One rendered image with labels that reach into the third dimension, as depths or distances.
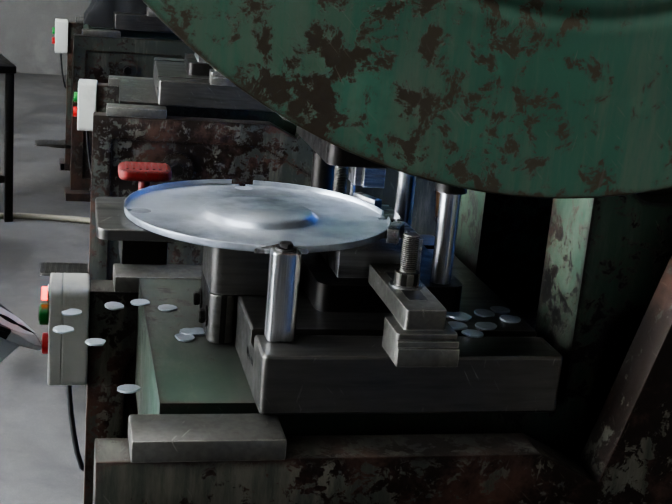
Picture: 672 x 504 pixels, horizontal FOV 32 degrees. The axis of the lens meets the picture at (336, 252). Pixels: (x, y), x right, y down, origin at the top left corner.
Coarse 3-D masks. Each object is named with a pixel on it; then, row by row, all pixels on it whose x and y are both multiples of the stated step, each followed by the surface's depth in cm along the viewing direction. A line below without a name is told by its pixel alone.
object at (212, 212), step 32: (160, 192) 132; (192, 192) 134; (224, 192) 135; (256, 192) 137; (288, 192) 138; (320, 192) 139; (160, 224) 119; (192, 224) 120; (224, 224) 121; (256, 224) 121; (288, 224) 122; (320, 224) 125; (352, 224) 126; (384, 224) 127
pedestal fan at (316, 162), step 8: (312, 160) 217; (320, 160) 215; (312, 168) 217; (320, 168) 215; (328, 168) 215; (312, 176) 217; (320, 176) 216; (328, 176) 216; (312, 184) 217; (320, 184) 216; (328, 184) 216
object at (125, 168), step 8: (120, 168) 153; (128, 168) 153; (136, 168) 154; (144, 168) 154; (152, 168) 154; (160, 168) 154; (168, 168) 155; (120, 176) 153; (128, 176) 153; (136, 176) 153; (144, 176) 153; (152, 176) 153; (160, 176) 153; (168, 176) 154; (144, 184) 155
